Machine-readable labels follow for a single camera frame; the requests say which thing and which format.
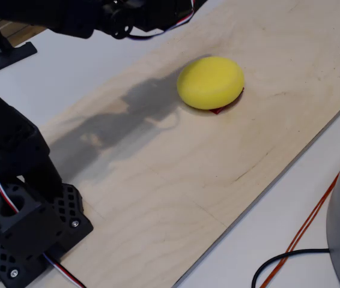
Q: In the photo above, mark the yellow round sponge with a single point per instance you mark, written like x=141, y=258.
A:
x=210, y=82

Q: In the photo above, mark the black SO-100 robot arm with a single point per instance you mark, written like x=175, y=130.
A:
x=13, y=141

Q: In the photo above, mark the black perforated arm base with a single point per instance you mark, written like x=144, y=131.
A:
x=68, y=210

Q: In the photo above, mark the light plywood board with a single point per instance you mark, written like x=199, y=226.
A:
x=188, y=180

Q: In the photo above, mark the black camera stand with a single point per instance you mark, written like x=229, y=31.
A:
x=7, y=57

